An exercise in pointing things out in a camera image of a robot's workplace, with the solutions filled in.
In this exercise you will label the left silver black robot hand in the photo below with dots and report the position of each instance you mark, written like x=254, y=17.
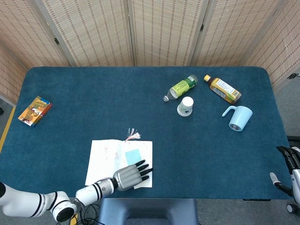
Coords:
x=126, y=178

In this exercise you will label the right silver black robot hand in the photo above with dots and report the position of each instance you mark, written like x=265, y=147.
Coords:
x=296, y=182

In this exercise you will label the blue bookmark with pink tassel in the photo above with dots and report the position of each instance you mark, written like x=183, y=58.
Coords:
x=133, y=157

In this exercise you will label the white notebook with orange spine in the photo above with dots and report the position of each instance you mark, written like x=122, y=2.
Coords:
x=105, y=164

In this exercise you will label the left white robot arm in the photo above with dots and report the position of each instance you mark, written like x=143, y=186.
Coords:
x=93, y=192

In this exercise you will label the black caster wheel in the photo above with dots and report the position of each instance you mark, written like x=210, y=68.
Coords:
x=291, y=208

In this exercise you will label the grey blue robot torso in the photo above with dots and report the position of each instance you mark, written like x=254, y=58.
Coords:
x=150, y=211

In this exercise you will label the teal table cloth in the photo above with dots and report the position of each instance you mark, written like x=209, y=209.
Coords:
x=187, y=152

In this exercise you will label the light blue plastic mug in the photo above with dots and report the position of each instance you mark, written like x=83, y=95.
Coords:
x=240, y=118

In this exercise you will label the floral white paper cup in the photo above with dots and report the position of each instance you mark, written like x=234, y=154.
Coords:
x=186, y=106

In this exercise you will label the green label plastic bottle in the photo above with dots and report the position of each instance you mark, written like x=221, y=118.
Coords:
x=181, y=87

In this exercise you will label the colourful orange cardboard box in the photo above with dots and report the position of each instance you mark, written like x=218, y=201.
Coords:
x=35, y=111

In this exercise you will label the yellow label tea bottle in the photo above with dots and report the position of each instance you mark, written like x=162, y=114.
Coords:
x=223, y=89

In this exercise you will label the woven bamboo folding screen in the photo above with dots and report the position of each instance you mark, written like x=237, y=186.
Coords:
x=93, y=30

